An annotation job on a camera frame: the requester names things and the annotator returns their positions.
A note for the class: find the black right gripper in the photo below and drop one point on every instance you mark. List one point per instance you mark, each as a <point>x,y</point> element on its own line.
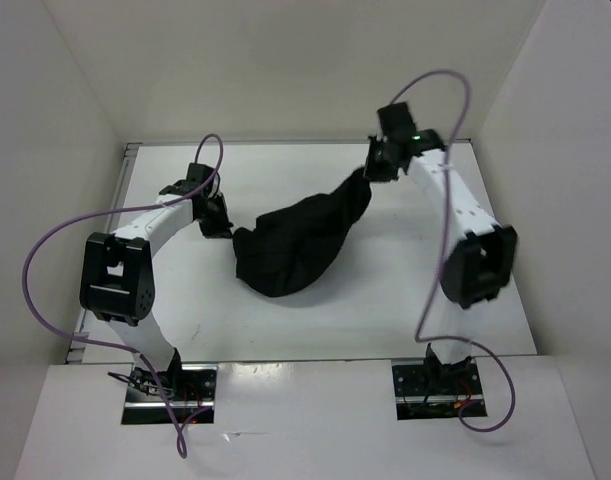
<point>371,172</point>

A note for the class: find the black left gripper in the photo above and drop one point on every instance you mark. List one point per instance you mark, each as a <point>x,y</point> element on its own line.
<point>222,228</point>

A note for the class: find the black pleated skirt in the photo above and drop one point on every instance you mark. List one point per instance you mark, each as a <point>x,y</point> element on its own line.
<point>290,248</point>

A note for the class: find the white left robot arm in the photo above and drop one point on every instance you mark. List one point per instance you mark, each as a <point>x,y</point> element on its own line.
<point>118,286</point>

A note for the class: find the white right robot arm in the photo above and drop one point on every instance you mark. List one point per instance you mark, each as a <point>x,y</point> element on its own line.
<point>476,252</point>

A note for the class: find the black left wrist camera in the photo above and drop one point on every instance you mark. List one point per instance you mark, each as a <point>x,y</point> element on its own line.
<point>197,175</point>

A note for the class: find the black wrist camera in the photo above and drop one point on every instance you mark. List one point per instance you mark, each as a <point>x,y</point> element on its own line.
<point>396,122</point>
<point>197,175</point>

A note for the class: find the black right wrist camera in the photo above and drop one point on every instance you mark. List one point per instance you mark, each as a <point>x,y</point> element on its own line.
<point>396,122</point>

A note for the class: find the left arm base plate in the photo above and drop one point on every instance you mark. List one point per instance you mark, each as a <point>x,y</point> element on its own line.
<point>192,401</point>

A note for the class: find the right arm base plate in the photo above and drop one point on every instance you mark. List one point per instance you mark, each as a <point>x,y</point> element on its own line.
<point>425,391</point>

